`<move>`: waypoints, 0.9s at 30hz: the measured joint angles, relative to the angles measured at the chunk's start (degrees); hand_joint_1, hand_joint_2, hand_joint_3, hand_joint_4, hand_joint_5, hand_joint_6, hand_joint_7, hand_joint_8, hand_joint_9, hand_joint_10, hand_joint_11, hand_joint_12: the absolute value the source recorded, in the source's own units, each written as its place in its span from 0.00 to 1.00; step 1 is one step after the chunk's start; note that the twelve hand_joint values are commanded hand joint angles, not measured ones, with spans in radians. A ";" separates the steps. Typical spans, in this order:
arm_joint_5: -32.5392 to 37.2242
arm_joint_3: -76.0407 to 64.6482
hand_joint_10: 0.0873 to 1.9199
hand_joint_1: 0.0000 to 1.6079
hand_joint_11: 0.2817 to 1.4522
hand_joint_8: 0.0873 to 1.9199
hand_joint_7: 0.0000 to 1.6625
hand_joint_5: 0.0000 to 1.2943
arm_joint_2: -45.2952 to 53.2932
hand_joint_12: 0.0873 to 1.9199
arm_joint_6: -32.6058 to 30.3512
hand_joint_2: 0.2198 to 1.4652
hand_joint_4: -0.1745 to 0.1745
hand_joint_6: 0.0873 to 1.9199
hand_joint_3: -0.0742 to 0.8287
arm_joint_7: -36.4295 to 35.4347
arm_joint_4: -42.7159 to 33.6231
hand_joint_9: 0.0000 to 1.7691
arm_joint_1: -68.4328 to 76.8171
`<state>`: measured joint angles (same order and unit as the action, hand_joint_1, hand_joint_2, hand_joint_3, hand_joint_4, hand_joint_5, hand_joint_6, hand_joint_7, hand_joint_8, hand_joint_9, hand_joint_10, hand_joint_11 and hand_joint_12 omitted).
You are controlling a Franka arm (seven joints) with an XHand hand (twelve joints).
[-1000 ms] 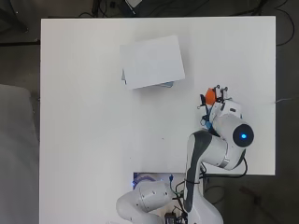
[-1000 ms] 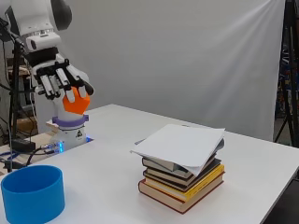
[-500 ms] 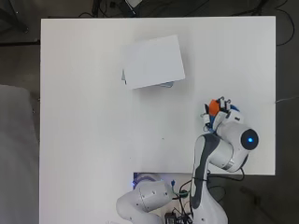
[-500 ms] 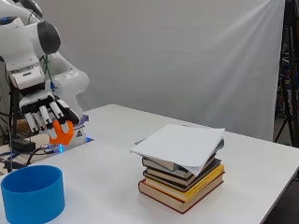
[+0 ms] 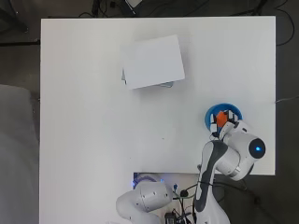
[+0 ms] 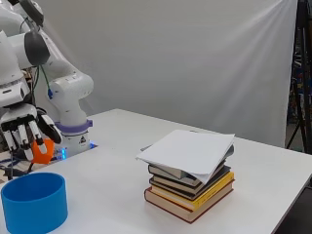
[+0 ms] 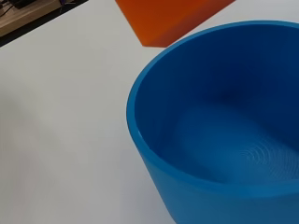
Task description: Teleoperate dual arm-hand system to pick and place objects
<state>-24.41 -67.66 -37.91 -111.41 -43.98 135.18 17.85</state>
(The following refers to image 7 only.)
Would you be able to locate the orange cube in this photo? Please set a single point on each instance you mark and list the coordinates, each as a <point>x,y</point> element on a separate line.
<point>169,18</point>

